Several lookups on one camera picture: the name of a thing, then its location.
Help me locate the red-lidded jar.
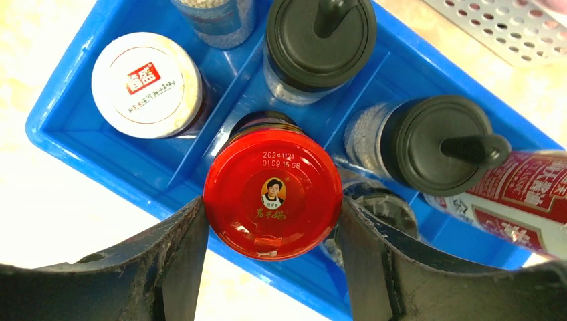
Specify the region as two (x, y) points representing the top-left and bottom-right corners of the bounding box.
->
(203, 111), (343, 261)

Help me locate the black-capped squeeze bottle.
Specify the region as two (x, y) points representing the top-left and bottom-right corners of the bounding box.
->
(263, 1), (377, 106)
(343, 95), (512, 197)

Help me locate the white-lidded brown spice jar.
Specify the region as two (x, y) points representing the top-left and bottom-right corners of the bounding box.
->
(92, 32), (214, 139)

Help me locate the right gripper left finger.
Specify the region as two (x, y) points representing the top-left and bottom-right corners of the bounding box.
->
(1, 197), (209, 320)

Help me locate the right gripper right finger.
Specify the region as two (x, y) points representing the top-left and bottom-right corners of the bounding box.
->
(338, 198), (566, 320)

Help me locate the white plastic basket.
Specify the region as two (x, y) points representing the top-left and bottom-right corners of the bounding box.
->
(425, 0), (566, 68)

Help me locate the silver-lidded clear shaker bottle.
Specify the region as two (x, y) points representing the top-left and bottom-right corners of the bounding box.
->
(172, 0), (256, 50)

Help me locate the small black cap bottle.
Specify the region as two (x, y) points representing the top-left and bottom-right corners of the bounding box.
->
(343, 179), (421, 241)

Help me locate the tall dark sauce bottle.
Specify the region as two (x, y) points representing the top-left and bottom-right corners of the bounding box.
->
(423, 150), (566, 260)

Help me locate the blue plastic divided tray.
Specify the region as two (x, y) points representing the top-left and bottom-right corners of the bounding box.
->
(24, 0), (567, 321)

